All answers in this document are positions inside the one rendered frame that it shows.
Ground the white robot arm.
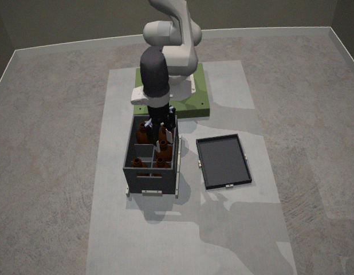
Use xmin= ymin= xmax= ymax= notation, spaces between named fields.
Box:
xmin=131 ymin=0 xmax=202 ymax=108

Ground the grey divided crate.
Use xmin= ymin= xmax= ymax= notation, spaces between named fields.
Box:
xmin=123 ymin=118 xmax=179 ymax=194

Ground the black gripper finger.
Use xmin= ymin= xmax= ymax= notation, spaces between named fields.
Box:
xmin=143 ymin=118 xmax=162 ymax=153
xmin=163 ymin=105 xmax=176 ymax=144

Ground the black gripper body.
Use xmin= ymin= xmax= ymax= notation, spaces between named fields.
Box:
xmin=147 ymin=102 xmax=170 ymax=125

